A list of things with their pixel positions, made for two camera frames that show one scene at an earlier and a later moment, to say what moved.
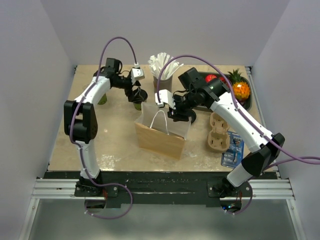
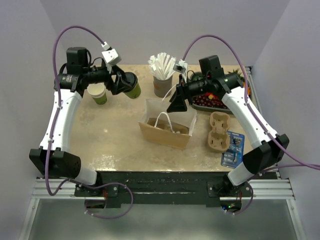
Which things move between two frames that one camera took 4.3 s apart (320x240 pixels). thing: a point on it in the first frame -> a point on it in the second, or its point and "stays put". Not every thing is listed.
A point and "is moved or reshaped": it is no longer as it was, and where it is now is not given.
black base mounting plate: [167, 188] stays put
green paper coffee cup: [138, 106] is moved or reshaped
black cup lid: [138, 94] is moved or reshaped
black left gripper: [129, 91] -> [117, 86]
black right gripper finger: [179, 115] -> [177, 100]
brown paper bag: [158, 133] is moved or reshaped
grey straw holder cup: [165, 84] stays put
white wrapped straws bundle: [156, 63] stays put
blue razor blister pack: [233, 157] stays put
